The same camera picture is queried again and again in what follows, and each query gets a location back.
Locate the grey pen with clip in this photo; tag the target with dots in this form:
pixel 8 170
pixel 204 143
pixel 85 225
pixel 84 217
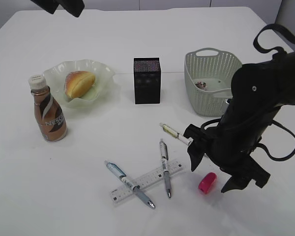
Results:
pixel 166 175

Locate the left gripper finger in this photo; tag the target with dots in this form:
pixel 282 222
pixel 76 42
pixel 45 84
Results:
pixel 49 6
pixel 74 7

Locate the small paper ball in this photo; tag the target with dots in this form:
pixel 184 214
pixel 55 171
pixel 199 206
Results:
pixel 201 85

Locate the blue-grey pen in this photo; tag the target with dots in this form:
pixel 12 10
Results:
pixel 129 187

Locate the beige and white pen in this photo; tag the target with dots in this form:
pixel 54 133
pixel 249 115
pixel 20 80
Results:
pixel 175 134

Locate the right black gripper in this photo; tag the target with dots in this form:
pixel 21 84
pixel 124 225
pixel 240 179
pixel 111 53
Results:
pixel 224 152

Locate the pink pencil sharpener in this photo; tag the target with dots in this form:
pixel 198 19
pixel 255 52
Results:
pixel 207 183

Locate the grey-green plastic basket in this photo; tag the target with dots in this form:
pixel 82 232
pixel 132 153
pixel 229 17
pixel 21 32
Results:
pixel 216 68

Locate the orange bread roll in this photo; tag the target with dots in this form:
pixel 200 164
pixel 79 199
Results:
pixel 78 83

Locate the brown coffee bottle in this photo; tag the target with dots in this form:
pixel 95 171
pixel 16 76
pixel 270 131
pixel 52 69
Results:
pixel 47 111

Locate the black mesh pen holder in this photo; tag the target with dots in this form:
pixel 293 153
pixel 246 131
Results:
pixel 147 80

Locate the green wavy glass plate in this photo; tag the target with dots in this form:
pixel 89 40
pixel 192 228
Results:
pixel 56 76

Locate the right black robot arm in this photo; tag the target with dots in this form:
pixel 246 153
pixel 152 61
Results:
pixel 259 91

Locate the white plastic ruler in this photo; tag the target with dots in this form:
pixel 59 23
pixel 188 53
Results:
pixel 145 181

